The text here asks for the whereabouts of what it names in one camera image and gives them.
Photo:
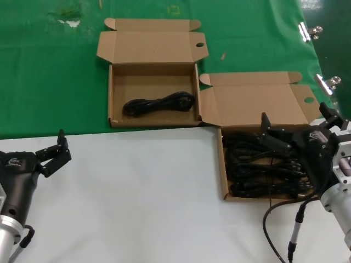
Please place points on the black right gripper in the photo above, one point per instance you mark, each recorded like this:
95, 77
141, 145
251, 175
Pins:
315, 153

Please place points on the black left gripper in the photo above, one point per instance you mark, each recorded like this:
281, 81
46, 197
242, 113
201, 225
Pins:
19, 180

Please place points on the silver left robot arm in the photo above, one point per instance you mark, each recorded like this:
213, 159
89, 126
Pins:
8, 235

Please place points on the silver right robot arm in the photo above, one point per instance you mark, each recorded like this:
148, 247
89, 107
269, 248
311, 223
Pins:
340, 208

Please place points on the open brown cardboard box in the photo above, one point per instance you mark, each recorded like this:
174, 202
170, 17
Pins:
153, 79
252, 104

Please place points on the silver binder clip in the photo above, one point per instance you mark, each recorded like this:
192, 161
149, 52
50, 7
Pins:
304, 31
323, 85

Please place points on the green table cloth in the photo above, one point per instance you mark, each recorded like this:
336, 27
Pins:
41, 82

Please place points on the yellow tape square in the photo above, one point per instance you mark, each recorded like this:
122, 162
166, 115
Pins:
168, 10

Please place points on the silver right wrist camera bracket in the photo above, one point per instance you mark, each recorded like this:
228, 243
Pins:
344, 145

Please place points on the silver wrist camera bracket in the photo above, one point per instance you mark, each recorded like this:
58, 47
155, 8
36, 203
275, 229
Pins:
344, 145
1, 195

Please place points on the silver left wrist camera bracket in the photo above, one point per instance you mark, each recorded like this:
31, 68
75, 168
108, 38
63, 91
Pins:
1, 195

